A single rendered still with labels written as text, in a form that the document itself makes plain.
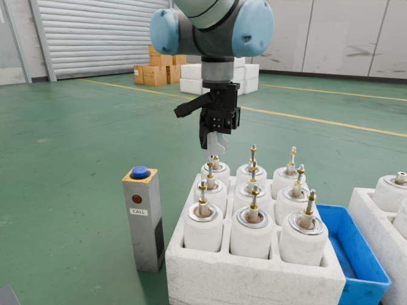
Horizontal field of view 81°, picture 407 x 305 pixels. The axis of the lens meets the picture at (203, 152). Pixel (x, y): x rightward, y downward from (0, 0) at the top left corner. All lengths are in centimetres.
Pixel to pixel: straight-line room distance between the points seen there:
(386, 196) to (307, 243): 37
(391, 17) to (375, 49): 51
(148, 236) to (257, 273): 30
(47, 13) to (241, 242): 523
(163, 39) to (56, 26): 505
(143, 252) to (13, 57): 480
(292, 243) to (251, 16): 45
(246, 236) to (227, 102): 30
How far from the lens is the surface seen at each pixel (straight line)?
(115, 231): 97
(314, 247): 60
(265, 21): 39
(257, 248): 59
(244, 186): 69
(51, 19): 548
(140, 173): 62
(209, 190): 67
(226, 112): 55
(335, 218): 97
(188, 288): 68
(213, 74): 55
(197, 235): 58
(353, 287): 75
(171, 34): 45
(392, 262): 81
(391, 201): 89
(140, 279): 81
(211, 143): 60
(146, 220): 68
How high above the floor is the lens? 62
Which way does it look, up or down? 24 degrees down
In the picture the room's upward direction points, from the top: straight up
